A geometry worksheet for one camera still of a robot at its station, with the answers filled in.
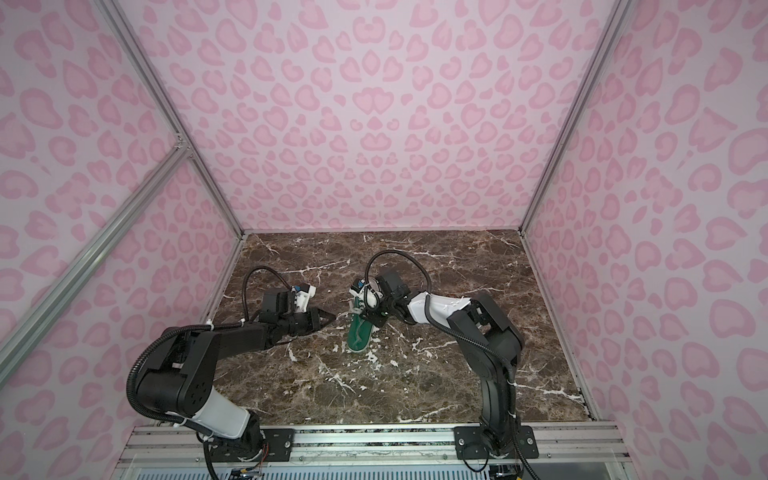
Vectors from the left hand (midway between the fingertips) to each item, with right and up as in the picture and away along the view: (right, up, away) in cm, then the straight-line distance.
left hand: (335, 314), depth 90 cm
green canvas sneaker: (+7, -5, 0) cm, 9 cm away
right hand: (+10, +2, +3) cm, 10 cm away
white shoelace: (+7, +3, +5) cm, 9 cm away
